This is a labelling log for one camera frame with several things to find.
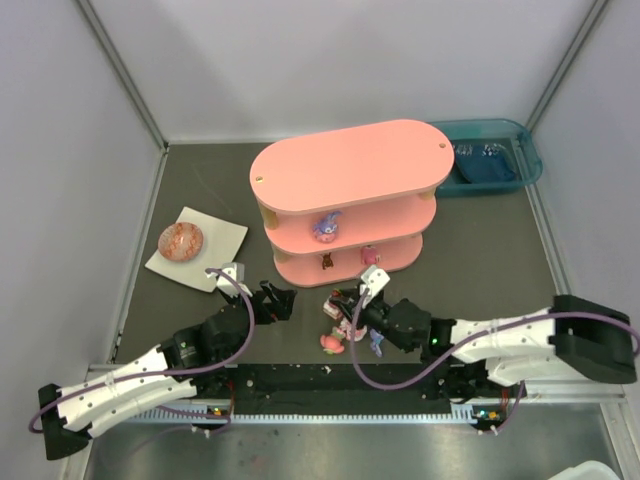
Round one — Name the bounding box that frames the red strawberry cake toy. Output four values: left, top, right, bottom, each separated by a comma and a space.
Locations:
323, 294, 355, 321

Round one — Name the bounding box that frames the pink doll green bow toy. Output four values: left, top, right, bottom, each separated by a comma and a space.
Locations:
320, 334, 345, 355

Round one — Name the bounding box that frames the purple bunny head toy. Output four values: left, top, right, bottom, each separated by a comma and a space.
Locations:
312, 211, 342, 243

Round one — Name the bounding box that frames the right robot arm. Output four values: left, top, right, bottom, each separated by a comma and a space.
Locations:
327, 289, 639, 387

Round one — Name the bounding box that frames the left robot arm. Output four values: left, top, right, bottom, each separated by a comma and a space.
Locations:
29, 268, 296, 461

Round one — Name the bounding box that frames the pink figure toy on shelf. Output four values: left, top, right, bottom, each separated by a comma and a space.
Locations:
360, 245, 381, 266

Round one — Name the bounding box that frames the pink three-tier toy shelf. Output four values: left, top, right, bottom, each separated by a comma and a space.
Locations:
249, 119, 454, 287

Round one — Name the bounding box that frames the pink bonnet melody toy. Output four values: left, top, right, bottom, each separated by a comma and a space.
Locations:
338, 319, 368, 342

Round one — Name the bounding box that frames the purple long-ear bunny toy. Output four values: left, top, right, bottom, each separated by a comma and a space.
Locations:
369, 329, 385, 358

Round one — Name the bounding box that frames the small brown bear toy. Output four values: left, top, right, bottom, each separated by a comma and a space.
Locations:
321, 253, 334, 270

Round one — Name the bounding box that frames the white square plate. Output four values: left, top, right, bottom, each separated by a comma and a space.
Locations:
145, 207, 248, 293

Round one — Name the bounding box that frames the red patterned bowl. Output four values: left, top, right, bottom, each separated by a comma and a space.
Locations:
157, 222, 204, 262

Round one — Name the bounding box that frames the teal plastic bin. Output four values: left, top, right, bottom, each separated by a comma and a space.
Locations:
433, 119, 543, 198

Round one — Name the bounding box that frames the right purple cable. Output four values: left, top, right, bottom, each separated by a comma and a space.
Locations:
349, 282, 640, 391

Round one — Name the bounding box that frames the purple cable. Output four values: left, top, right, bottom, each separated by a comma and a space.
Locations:
28, 268, 258, 434
349, 282, 640, 391

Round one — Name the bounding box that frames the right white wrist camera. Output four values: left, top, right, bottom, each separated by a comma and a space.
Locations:
359, 265, 390, 299

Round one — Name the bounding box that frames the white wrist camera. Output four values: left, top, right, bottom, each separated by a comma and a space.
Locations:
359, 265, 390, 299
216, 262, 245, 297

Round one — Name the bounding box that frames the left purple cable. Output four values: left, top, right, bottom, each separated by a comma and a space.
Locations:
28, 268, 258, 434

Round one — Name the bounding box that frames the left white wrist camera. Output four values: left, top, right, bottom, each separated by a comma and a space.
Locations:
216, 262, 245, 297

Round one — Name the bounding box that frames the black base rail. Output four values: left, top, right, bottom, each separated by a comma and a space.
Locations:
197, 364, 451, 414

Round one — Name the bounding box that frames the white slotted cable duct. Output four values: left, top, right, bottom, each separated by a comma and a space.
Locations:
124, 404, 506, 425

